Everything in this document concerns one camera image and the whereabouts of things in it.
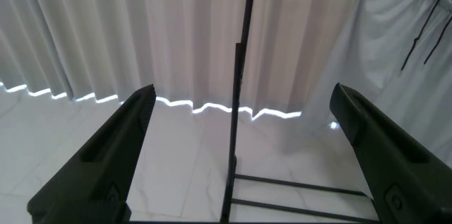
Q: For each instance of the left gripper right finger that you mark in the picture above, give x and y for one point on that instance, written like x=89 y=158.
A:
x=399 y=167

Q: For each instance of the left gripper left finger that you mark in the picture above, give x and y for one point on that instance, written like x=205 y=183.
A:
x=106 y=160

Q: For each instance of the black clothes rack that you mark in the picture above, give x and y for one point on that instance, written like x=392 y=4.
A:
x=237 y=93

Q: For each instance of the pale grey shorts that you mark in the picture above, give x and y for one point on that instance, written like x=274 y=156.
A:
x=388 y=58

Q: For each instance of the white curtain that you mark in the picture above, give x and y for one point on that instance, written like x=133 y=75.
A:
x=141 y=33

